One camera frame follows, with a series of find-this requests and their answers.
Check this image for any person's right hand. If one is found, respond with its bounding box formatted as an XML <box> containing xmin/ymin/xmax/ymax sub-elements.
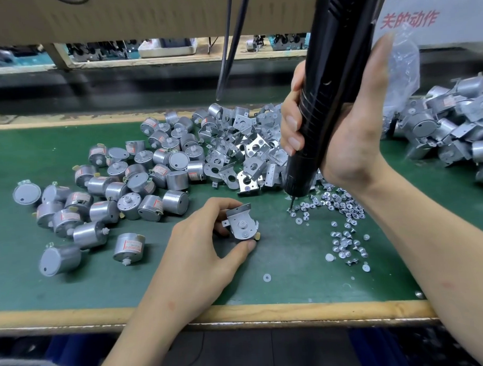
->
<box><xmin>278</xmin><ymin>33</ymin><xmax>401</xmax><ymax>200</ymax></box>

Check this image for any person's left hand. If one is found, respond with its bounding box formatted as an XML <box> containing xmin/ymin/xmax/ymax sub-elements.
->
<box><xmin>151</xmin><ymin>196</ymin><xmax>260</xmax><ymax>323</ymax></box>

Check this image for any silver round motor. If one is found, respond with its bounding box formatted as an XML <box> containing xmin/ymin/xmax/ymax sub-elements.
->
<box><xmin>224</xmin><ymin>220</ymin><xmax>262</xmax><ymax>244</ymax></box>

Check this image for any silver metal bracket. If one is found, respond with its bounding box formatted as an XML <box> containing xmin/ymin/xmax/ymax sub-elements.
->
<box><xmin>220</xmin><ymin>202</ymin><xmax>260</xmax><ymax>238</ymax></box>

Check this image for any black electric screwdriver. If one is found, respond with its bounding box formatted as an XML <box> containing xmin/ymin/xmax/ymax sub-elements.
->
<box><xmin>276</xmin><ymin>0</ymin><xmax>397</xmax><ymax>212</ymax></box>

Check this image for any pile of assembled motors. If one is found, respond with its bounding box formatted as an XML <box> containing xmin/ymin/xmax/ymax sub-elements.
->
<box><xmin>392</xmin><ymin>73</ymin><xmax>483</xmax><ymax>191</ymax></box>

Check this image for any pile of silver motors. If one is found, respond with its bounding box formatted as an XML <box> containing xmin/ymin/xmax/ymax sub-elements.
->
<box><xmin>9</xmin><ymin>135</ymin><xmax>210</xmax><ymax>278</ymax></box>

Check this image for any pile of metal brackets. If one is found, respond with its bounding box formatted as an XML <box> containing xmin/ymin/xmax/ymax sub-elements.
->
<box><xmin>140</xmin><ymin>100</ymin><xmax>306</xmax><ymax>200</ymax></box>

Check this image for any person's right forearm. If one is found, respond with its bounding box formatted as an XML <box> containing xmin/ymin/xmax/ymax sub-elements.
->
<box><xmin>355</xmin><ymin>165</ymin><xmax>483</xmax><ymax>366</ymax></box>

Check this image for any small clear plastic bag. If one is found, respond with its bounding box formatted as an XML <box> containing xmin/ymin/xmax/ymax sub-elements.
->
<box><xmin>378</xmin><ymin>24</ymin><xmax>424</xmax><ymax>122</ymax></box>

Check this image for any scatter of small silver screws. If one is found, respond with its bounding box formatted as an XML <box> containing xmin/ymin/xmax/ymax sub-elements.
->
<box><xmin>259</xmin><ymin>176</ymin><xmax>374</xmax><ymax>282</ymax></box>

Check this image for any white paper sign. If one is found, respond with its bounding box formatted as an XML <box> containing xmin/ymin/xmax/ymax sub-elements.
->
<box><xmin>371</xmin><ymin>0</ymin><xmax>483</xmax><ymax>48</ymax></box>

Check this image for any blue plastic bin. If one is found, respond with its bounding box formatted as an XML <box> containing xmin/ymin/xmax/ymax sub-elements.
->
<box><xmin>29</xmin><ymin>334</ymin><xmax>115</xmax><ymax>366</ymax></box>

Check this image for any green bench mat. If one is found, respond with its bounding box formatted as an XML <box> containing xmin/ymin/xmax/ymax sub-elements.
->
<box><xmin>0</xmin><ymin>109</ymin><xmax>483</xmax><ymax>314</ymax></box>

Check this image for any dark blue crate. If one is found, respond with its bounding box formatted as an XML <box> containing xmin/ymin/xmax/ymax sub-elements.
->
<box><xmin>348</xmin><ymin>325</ymin><xmax>415</xmax><ymax>366</ymax></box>

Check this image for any brown back panel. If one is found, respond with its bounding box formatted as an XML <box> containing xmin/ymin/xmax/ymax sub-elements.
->
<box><xmin>0</xmin><ymin>0</ymin><xmax>324</xmax><ymax>47</ymax></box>

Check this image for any black hanging cable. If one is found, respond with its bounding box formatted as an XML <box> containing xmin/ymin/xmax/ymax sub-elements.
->
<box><xmin>217</xmin><ymin>0</ymin><xmax>255</xmax><ymax>102</ymax></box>
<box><xmin>213</xmin><ymin>0</ymin><xmax>238</xmax><ymax>102</ymax></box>

